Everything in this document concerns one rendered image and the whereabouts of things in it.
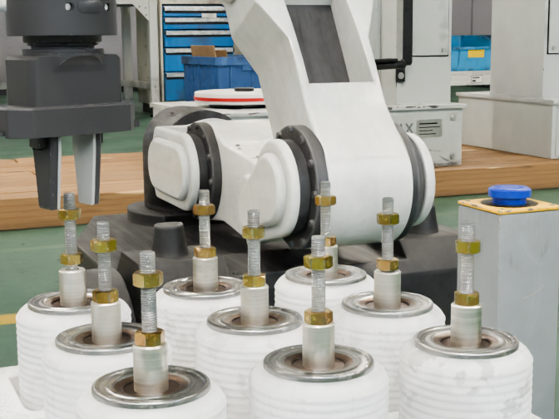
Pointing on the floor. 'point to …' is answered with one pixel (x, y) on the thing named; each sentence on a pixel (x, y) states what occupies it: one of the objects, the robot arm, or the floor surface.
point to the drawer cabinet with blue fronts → (180, 42)
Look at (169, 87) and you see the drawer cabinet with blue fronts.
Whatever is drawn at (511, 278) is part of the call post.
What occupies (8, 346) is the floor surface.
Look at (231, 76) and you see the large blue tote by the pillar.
